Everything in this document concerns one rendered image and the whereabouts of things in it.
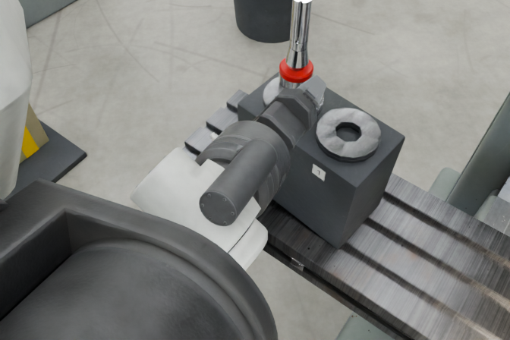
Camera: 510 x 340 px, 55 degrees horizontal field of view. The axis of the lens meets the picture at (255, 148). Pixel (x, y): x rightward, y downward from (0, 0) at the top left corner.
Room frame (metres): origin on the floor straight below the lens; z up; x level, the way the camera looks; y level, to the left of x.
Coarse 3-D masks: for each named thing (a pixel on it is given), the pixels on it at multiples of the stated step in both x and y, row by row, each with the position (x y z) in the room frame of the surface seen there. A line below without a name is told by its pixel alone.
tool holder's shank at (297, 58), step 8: (296, 0) 0.49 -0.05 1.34; (304, 0) 0.49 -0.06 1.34; (312, 0) 0.49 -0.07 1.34; (296, 8) 0.49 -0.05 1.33; (304, 8) 0.49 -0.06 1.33; (296, 16) 0.49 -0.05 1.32; (304, 16) 0.49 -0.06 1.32; (296, 24) 0.49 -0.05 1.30; (304, 24) 0.49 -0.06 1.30; (296, 32) 0.49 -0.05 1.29; (304, 32) 0.49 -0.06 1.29; (296, 40) 0.49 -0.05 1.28; (304, 40) 0.49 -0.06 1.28; (288, 48) 0.50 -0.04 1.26; (296, 48) 0.49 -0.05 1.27; (304, 48) 0.49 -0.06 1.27; (288, 56) 0.49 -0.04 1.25; (296, 56) 0.49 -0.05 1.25; (304, 56) 0.49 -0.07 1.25; (288, 64) 0.49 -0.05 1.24; (296, 64) 0.48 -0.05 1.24; (304, 64) 0.49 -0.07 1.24
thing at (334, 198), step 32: (256, 96) 0.51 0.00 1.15; (320, 128) 0.44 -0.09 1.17; (352, 128) 0.45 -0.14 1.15; (384, 128) 0.45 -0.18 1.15; (320, 160) 0.39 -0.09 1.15; (352, 160) 0.39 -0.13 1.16; (384, 160) 0.39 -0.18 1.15; (288, 192) 0.42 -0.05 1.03; (320, 192) 0.38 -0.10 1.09; (352, 192) 0.35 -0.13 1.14; (320, 224) 0.37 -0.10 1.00; (352, 224) 0.37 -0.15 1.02
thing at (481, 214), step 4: (492, 196) 0.50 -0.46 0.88; (488, 200) 0.49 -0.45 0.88; (492, 200) 0.49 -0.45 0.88; (484, 204) 0.49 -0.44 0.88; (488, 204) 0.48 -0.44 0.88; (492, 204) 0.48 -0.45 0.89; (480, 208) 0.49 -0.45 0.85; (484, 208) 0.47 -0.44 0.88; (488, 208) 0.47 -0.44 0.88; (480, 212) 0.47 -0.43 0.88; (484, 212) 0.46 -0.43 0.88; (476, 216) 0.47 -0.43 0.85; (480, 216) 0.46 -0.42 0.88; (484, 216) 0.45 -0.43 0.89; (480, 220) 0.45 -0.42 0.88
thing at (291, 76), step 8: (280, 64) 0.50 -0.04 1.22; (312, 64) 0.50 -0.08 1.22; (280, 72) 0.49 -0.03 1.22; (288, 72) 0.49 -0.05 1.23; (296, 72) 0.49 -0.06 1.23; (304, 72) 0.49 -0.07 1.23; (312, 72) 0.49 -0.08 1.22; (288, 80) 0.48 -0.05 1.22; (296, 80) 0.48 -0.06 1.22; (304, 80) 0.48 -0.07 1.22
